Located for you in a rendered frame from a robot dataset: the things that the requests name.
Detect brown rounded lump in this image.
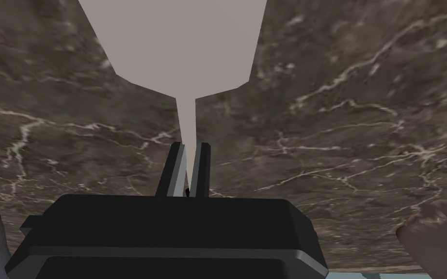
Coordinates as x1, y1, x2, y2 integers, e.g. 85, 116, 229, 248
396, 199, 447, 274

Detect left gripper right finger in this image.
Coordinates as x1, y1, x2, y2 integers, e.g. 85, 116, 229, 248
189, 142, 212, 198

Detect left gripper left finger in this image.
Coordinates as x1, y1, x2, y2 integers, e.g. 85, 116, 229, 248
155, 141, 188, 198

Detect grey spatula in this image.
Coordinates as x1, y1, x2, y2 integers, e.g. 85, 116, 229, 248
78, 0, 268, 191

